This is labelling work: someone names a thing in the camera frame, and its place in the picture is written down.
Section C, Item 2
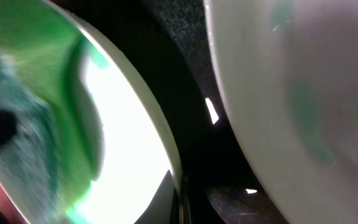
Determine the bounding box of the front white stained plate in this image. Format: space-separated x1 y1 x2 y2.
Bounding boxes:
204 0 358 223

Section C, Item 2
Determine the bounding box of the green-stained plate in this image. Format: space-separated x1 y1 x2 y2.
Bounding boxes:
0 1 183 223

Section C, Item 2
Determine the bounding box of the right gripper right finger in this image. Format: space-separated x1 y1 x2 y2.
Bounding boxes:
205 187 288 224

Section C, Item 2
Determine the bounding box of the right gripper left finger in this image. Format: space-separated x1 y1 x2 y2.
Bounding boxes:
135 170 179 224

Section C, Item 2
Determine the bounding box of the green sponge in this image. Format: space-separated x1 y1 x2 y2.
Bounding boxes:
0 57 61 223

